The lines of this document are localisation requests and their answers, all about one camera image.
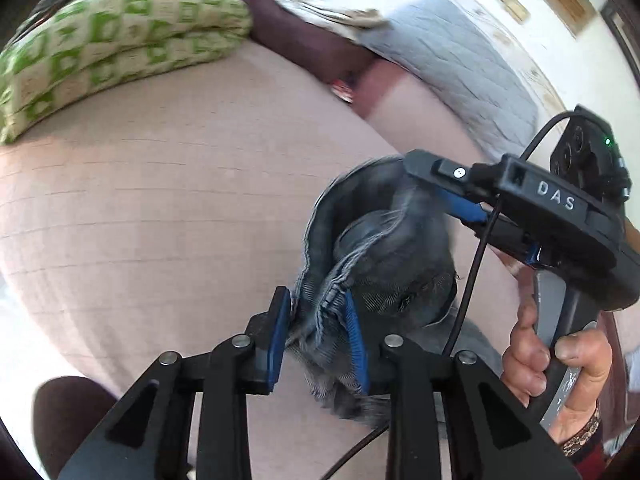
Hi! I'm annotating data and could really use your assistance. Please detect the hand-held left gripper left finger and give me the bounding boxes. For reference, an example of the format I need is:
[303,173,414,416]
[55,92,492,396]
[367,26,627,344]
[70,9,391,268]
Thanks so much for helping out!
[57,286,292,480]

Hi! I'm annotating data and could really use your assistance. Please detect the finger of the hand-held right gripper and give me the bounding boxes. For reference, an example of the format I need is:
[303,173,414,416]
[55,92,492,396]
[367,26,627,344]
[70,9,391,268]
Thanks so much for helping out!
[484,217,542,267]
[403,149,503,223]

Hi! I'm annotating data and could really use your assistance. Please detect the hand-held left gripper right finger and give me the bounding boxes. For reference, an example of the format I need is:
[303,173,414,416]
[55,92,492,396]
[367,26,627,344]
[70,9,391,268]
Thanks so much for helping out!
[343,291,584,480]

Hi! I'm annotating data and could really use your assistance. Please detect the grey denim pants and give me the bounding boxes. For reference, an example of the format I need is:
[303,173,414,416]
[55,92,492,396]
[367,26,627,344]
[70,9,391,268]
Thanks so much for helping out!
[289,156,502,428]

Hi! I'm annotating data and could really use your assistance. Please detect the person's right hand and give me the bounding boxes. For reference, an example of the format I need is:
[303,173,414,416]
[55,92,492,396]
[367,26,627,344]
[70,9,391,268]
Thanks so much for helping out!
[501,294,614,445]

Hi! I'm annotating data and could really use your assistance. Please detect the grey quilted blanket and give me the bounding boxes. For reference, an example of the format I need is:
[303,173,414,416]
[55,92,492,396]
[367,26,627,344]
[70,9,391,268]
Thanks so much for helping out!
[369,0,542,162]

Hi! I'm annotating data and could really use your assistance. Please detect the small red object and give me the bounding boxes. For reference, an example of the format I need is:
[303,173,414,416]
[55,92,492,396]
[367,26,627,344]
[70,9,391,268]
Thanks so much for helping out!
[331,78,357,105]

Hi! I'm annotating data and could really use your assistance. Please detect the pink bed sheet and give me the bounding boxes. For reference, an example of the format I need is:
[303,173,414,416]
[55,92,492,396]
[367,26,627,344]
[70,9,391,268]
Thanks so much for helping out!
[0,40,523,480]

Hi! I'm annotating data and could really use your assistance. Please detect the dark brown cloth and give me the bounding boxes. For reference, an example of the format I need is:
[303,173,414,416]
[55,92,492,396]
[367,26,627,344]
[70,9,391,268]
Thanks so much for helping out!
[32,376,122,480]

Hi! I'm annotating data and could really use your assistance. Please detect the dark maroon pillow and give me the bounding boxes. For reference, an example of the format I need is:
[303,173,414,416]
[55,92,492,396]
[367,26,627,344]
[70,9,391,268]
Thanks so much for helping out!
[220,0,377,87]

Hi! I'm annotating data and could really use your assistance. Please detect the green checked folded blanket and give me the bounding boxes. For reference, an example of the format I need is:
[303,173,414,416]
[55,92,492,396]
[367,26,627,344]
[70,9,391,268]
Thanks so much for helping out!
[0,0,254,146]

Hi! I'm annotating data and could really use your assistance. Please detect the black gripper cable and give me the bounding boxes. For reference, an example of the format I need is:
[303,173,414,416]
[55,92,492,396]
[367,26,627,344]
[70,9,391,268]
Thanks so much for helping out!
[318,111,573,480]

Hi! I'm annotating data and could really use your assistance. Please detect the patterned bracelet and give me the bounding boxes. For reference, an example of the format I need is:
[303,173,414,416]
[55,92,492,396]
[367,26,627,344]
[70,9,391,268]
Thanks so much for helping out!
[561,399,604,453]

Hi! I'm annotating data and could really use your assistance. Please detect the small wall plate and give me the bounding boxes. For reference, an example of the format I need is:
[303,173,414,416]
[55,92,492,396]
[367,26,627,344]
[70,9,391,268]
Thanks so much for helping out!
[489,0,531,25]

